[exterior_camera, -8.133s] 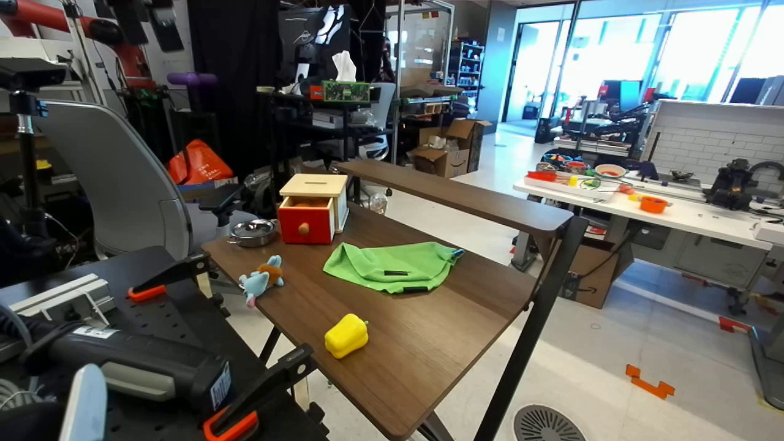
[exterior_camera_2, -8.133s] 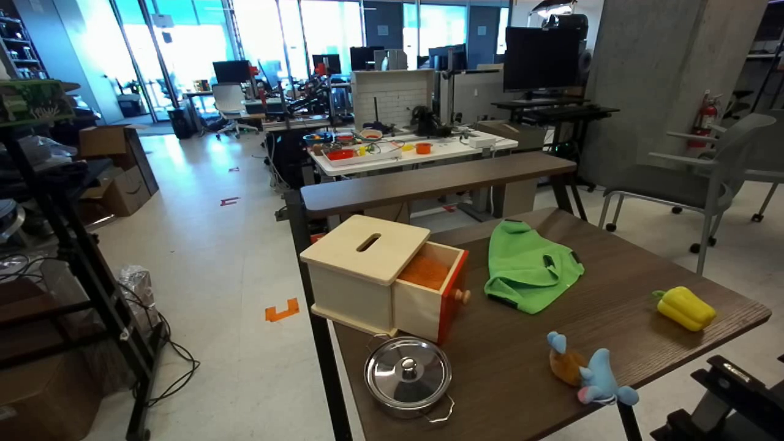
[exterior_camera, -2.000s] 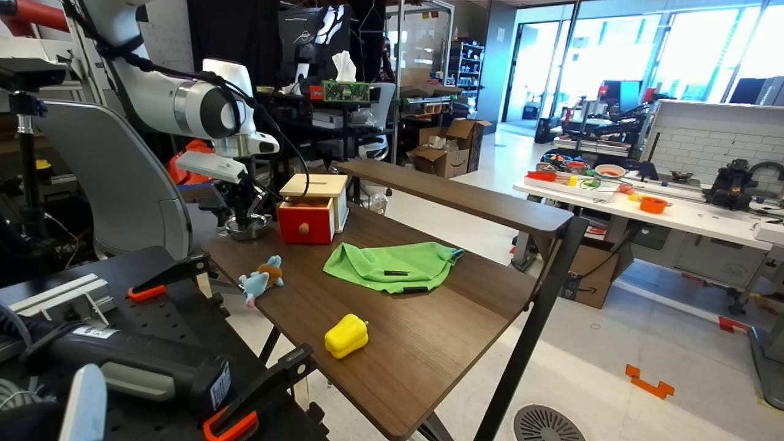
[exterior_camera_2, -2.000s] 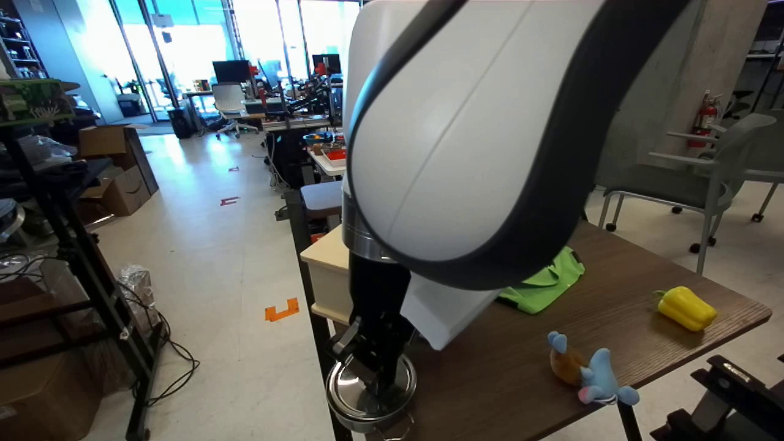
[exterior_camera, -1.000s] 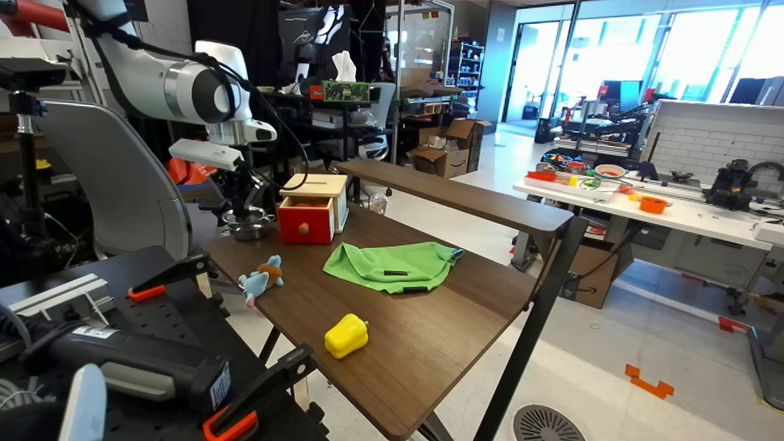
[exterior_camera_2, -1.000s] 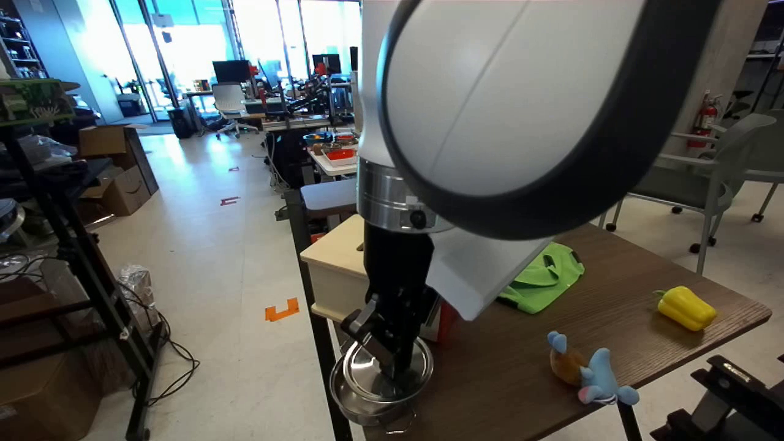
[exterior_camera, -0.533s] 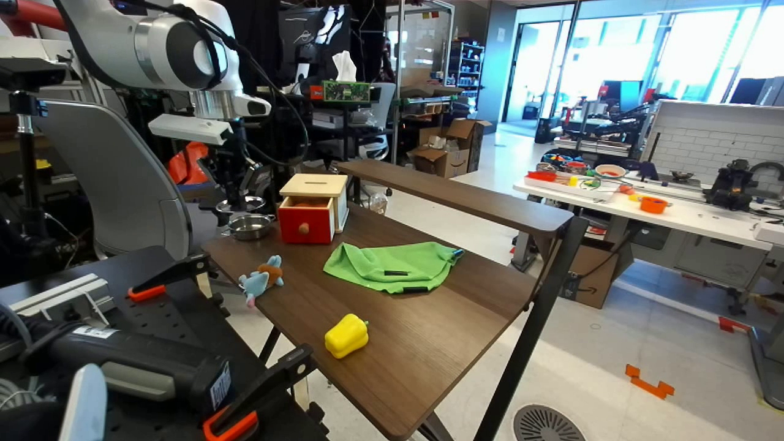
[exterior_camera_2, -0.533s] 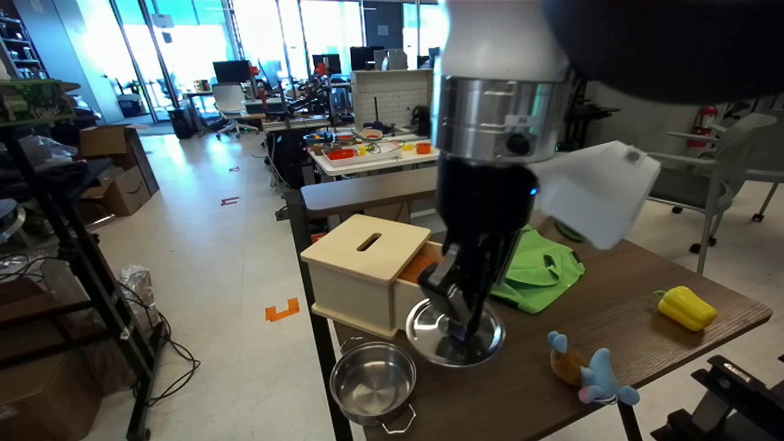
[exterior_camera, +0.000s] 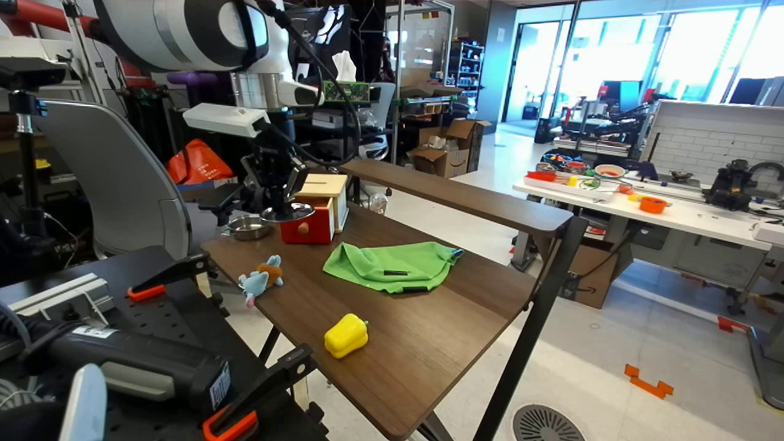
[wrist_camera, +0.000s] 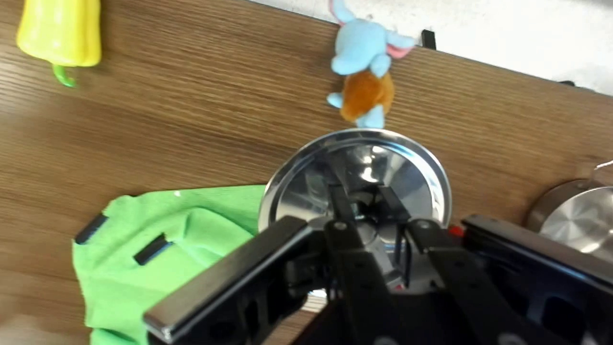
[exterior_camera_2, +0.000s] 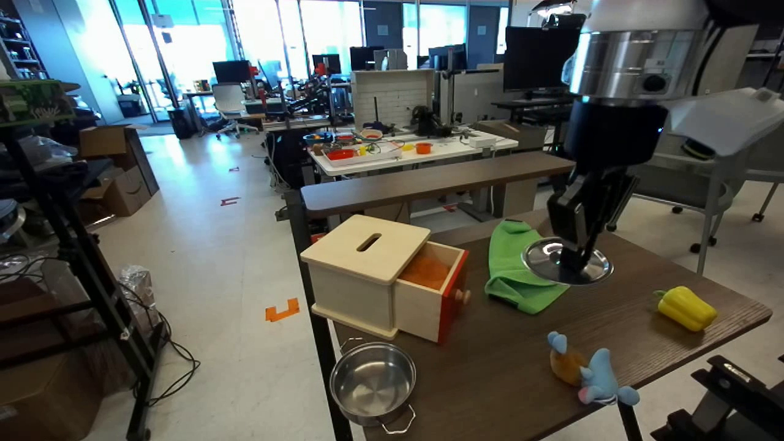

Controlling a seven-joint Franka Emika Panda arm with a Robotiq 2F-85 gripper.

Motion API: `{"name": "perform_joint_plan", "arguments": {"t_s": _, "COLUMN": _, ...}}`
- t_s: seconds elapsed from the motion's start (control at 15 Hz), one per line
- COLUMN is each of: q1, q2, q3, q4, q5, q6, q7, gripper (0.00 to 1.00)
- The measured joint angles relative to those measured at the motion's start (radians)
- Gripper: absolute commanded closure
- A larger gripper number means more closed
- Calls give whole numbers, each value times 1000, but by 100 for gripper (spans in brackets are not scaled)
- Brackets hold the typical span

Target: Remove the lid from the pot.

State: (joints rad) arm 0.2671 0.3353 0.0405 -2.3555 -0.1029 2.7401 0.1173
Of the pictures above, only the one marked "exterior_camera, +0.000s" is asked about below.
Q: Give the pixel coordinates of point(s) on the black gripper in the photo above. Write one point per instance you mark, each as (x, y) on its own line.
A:
(273, 168)

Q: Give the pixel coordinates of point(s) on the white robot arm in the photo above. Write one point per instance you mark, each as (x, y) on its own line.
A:
(186, 32)

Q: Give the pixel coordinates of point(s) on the small steel pot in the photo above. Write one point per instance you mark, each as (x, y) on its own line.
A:
(249, 228)

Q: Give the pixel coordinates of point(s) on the wooden box with red drawer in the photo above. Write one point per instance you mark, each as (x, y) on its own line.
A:
(313, 228)

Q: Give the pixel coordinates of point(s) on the blue plush toy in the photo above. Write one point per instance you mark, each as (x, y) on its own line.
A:
(261, 279)

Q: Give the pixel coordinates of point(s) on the orange fabric bag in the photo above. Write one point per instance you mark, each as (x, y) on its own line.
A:
(200, 163)

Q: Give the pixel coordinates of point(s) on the green cloth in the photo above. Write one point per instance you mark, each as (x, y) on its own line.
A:
(393, 264)

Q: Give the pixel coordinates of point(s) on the yellow toy bell pepper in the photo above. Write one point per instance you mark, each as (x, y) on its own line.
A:
(347, 337)

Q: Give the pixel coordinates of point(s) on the open cardboard boxes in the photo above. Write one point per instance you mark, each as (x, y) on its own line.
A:
(445, 149)

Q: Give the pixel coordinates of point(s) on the grey office chair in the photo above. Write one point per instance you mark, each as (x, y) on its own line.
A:
(114, 179)

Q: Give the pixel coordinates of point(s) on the black handheld device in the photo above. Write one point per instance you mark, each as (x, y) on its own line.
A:
(148, 370)

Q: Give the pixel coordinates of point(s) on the red tray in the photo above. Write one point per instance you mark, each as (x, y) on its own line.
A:
(543, 175)

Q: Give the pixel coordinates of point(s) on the pale blue rounded cap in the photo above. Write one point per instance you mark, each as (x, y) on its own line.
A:
(83, 405)

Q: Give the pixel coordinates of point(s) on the cardboard box under bench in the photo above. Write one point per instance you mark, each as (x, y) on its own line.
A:
(601, 272)

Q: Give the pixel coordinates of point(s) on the round floor drain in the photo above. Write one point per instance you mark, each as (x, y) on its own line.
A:
(547, 425)

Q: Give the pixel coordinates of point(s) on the orange bowl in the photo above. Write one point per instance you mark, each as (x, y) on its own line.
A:
(652, 204)

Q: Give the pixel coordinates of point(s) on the white workbench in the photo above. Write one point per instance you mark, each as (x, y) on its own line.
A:
(693, 217)

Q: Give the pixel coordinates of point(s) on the white pegboard panel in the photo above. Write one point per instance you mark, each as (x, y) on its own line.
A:
(710, 137)

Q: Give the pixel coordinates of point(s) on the black machine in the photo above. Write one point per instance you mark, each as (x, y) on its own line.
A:
(739, 186)

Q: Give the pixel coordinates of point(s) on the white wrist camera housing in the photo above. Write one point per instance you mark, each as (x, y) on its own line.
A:
(223, 120)

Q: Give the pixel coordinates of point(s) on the wooden table with black frame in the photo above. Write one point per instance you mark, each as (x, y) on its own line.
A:
(425, 327)

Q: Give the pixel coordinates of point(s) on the white aluminium rail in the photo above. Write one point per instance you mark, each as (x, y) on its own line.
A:
(57, 294)

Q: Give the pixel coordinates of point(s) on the black camera tripod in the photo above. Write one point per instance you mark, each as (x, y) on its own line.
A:
(28, 65)

